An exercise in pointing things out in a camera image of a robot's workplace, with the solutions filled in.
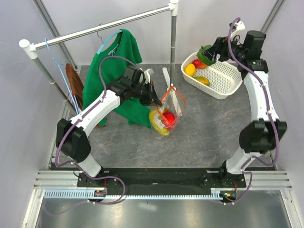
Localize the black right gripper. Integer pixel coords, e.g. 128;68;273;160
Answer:
201;34;246;63

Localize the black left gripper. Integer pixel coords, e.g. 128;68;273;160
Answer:
131;81;162;107

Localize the green bell pepper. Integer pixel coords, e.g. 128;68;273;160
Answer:
197;48;214;66

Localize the clear zip top bag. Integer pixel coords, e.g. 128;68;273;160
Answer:
151;84;186;133

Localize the red apple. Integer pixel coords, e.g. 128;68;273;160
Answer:
162;111;175;127

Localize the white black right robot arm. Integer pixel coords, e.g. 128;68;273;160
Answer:
198;30;287;187

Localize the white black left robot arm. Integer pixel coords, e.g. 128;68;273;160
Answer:
56;66;162;187

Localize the yellow lemon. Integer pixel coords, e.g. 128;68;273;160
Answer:
184;63;196;77

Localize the yellow green mango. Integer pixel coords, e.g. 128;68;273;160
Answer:
193;76;210;86

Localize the white plastic basket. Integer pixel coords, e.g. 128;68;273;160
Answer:
180;52;243;100

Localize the green shirt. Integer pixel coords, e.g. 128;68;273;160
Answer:
82;28;152;130

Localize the blue shirt hanger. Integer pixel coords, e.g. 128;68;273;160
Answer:
96;29;123;54

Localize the brown towel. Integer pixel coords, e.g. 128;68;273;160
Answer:
65;63;84;110

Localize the light blue hanger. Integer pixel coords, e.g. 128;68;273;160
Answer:
45;38;80;114

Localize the white clothes rack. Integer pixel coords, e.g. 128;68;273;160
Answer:
19;0;179;113

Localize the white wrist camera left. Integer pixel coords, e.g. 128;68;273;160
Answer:
142;68;154;84

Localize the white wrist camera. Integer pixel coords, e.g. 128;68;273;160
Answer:
230;21;246;39
142;68;154;84

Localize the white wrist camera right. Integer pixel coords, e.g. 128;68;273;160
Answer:
230;21;246;39

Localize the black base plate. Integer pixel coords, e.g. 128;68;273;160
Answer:
77;168;246;196

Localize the slotted cable duct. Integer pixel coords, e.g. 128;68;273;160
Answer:
44;189;224;200

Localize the aluminium frame rail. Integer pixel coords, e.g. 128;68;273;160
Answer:
34;171;292;190

